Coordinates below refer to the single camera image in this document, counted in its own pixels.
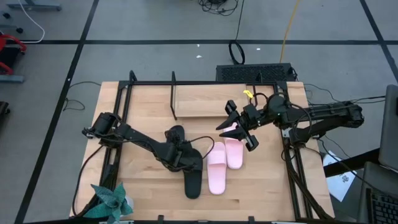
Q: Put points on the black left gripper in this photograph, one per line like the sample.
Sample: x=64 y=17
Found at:
x=175 y=155

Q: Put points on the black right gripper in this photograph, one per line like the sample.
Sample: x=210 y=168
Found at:
x=248 y=124

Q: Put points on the pink slide sandal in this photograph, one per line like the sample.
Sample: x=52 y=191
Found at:
x=216 y=174
x=234 y=155

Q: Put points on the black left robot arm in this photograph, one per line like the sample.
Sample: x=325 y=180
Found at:
x=140 y=137

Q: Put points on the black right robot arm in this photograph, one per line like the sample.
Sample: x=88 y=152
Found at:
x=335 y=113

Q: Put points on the yellow tag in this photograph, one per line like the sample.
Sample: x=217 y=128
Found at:
x=247 y=93

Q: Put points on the black computer case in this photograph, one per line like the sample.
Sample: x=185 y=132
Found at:
x=248 y=73

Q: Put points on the white plant pot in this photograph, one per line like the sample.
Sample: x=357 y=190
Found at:
x=130 y=203

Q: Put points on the teal artificial plant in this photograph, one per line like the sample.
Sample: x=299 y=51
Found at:
x=109 y=199

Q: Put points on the white paper sheet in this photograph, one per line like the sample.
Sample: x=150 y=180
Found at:
x=342 y=186

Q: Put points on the black beam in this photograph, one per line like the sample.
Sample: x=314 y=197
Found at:
x=357 y=160

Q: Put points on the grey laptop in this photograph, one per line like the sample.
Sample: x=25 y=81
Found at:
x=390 y=130

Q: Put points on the black chair base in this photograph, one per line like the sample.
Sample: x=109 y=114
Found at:
x=3 y=107

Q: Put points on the grey metal base bar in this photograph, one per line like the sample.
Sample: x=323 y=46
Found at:
x=34 y=5
x=12 y=79

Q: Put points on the red metal cart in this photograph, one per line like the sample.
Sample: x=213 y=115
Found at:
x=14 y=39

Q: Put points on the black caster wheel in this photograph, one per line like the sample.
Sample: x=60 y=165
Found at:
x=6 y=15
x=19 y=30

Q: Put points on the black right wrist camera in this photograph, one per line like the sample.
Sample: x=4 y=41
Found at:
x=251 y=112

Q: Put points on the wooden shelf with black frame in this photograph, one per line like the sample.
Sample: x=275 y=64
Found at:
x=205 y=102

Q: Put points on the black aluminium table frame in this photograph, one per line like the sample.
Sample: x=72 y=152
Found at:
x=146 y=82

